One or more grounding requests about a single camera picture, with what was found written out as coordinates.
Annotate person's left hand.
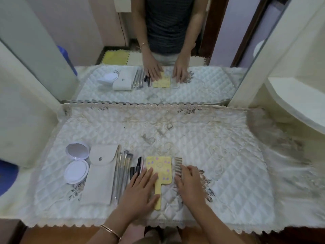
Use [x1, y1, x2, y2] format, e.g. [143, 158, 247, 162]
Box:
[117, 168, 160, 222]

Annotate person's right hand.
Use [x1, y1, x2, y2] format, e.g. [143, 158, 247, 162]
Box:
[175, 165, 207, 208]

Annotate person's left forearm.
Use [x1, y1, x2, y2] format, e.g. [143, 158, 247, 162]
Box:
[86, 211, 139, 244]

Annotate person's right forearm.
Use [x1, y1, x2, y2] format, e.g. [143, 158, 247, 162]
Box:
[191, 203, 245, 244]

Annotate beige fine-tooth comb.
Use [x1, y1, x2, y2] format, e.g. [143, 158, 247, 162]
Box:
[174, 157, 183, 189]

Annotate yellow flowered hand mirror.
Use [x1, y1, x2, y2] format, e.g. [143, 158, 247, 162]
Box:
[145, 156, 172, 211]

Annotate white snap-button pouch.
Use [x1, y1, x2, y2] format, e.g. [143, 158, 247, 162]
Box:
[79, 144, 119, 207]

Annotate person's legs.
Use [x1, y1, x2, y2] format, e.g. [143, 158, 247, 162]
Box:
[122, 223, 186, 244]

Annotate white quilted embroidered table cloth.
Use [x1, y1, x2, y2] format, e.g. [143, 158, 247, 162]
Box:
[0, 103, 325, 235]

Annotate open white round compact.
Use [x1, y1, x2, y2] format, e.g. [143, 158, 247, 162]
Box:
[63, 142, 90, 185]

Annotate blue plastic stool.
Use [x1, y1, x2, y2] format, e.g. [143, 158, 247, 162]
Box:
[0, 159, 19, 197]

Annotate white rounded basin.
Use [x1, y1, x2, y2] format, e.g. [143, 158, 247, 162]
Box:
[264, 77, 325, 135]

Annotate long gold-handled makeup brush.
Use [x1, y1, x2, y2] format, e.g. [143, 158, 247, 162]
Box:
[111, 145, 121, 202]

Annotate gold bracelet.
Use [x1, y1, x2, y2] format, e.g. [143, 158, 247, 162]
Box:
[100, 224, 121, 242]

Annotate large wall mirror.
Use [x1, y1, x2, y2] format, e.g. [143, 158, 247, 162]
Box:
[0, 0, 293, 106]

